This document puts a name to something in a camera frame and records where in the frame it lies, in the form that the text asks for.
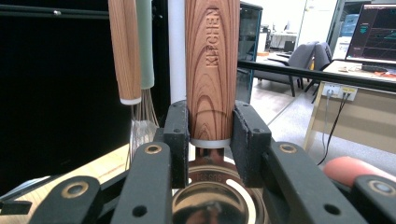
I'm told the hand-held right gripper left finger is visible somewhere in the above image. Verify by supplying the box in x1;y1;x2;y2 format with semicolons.
163;99;191;189

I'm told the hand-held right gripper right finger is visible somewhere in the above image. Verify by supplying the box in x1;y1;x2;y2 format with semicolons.
232;99;273;189

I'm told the wooden-handled round steel utensil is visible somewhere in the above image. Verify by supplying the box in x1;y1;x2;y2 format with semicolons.
171;0;271;224

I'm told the white utensil stand with hooks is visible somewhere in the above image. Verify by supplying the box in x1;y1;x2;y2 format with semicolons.
167;0;189;105

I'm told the wooden-handled kitchen utensil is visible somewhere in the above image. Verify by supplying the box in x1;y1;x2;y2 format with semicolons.
107;0;158;157

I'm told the dark cabinet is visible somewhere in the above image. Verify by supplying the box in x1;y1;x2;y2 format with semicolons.
235;1;263;105

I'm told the grey office chair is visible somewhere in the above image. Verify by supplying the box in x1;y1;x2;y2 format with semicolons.
252;40;333;98

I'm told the white power strip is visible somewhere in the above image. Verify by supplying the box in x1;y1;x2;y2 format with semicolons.
321;83;358;102

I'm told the light wooden office desk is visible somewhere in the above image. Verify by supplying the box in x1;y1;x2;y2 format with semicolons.
302;60;396;156

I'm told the black keyboard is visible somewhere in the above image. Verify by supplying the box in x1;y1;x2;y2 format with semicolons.
360;63;389;73

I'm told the computer monitor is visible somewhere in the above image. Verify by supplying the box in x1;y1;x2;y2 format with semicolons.
345;3;396;65

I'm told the white power cable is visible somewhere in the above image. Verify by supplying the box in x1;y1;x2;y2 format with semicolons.
322;92;332;151

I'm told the black power cable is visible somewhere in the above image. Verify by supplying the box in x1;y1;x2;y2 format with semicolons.
317;92;350;167

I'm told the black frame bar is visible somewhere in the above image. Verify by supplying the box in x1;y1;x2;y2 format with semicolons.
237;59;396;93

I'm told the green-handled wire whisk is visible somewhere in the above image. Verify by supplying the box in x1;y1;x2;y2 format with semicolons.
134;0;161;129

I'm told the black rail with screw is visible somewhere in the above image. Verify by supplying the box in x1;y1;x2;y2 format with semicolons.
0;3;110;21

